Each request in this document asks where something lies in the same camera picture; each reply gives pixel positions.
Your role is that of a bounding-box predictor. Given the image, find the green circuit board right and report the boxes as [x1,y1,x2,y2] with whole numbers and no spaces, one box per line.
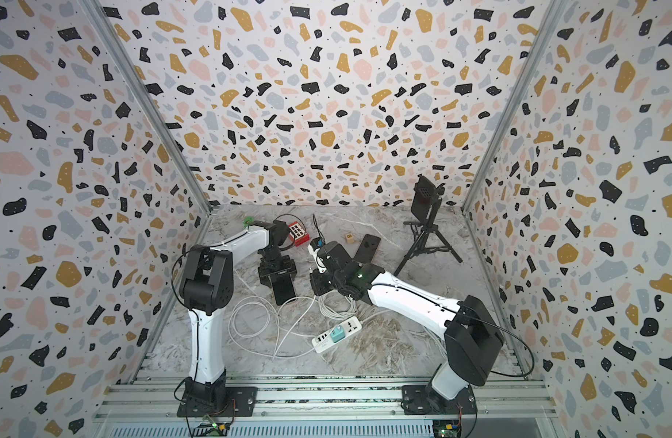
[432,420,462,438]

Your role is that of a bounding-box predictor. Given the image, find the black panel on tripod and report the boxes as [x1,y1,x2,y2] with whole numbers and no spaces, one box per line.
[411,174,445,223]

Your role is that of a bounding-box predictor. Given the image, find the red toy block with grid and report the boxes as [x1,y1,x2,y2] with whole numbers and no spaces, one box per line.
[289,221,310,246]

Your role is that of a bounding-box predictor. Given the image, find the aluminium corner frame post right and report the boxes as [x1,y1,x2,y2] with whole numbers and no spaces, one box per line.
[461,0,568,216]

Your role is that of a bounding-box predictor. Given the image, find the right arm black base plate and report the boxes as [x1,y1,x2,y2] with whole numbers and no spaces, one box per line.
[401,384,477,415]

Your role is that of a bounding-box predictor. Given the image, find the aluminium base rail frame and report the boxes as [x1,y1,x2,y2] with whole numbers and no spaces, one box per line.
[91,370,564,437]

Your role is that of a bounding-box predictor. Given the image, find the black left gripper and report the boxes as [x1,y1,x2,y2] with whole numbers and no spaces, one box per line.
[258,250,297,287]

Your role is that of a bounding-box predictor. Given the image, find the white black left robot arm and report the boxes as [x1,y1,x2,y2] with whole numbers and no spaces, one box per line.
[177,220,297,385]

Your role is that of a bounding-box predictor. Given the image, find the white power strip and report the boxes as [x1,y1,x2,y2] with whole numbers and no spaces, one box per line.
[311,317,362,354]

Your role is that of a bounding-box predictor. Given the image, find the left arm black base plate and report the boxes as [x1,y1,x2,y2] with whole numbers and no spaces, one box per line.
[176,376,258,418]

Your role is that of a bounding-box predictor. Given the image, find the teal plug adapter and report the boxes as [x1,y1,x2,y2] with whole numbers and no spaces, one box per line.
[330,325,346,343]

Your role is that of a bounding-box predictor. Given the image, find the coiled white cable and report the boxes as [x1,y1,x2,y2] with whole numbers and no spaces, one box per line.
[316,292,361,324]

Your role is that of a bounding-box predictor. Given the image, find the green circuit board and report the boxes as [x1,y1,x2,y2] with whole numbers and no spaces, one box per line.
[432,420,462,438]
[195,421,229,437]

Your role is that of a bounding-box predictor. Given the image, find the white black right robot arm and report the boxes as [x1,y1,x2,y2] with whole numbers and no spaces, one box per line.
[308,238,505,401]

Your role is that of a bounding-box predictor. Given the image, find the white charging cable with plug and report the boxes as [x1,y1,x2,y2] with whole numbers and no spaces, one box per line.
[225,273,326,361]

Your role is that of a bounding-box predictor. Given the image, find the white power strip cord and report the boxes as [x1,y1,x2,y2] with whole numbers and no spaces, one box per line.
[360,306,452,357]

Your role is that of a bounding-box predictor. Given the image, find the pink case phone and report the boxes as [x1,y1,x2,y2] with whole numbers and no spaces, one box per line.
[271,273,296,307]
[354,234,381,264]

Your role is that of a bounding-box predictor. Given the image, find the aluminium corner frame post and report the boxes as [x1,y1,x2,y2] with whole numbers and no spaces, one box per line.
[78,1,211,215]
[461,0,568,216]

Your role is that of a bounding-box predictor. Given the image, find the aluminium corner frame post left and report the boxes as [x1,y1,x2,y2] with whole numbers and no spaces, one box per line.
[78,1,211,215]

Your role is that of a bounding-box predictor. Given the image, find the green circuit board left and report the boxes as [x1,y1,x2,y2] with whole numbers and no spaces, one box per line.
[195,421,229,437]

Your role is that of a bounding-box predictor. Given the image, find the black tripod stand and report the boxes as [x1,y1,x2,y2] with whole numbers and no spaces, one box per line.
[394,212,463,276]

